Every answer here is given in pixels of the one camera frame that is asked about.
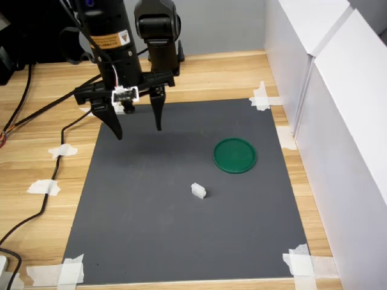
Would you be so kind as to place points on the dark grey mat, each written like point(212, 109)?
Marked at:
point(169, 226)

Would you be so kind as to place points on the black equipment box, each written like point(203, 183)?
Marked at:
point(6, 66)

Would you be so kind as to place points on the round green lid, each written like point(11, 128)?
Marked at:
point(234, 155)

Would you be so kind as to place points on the small white plastic terminal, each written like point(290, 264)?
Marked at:
point(199, 191)

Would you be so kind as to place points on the white tape piece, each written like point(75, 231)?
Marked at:
point(287, 139)
point(71, 272)
point(261, 101)
point(302, 266)
point(65, 150)
point(42, 186)
point(15, 281)

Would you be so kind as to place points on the small white camera box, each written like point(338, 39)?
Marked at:
point(125, 94)

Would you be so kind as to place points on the long white tape strip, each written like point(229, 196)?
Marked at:
point(181, 281)

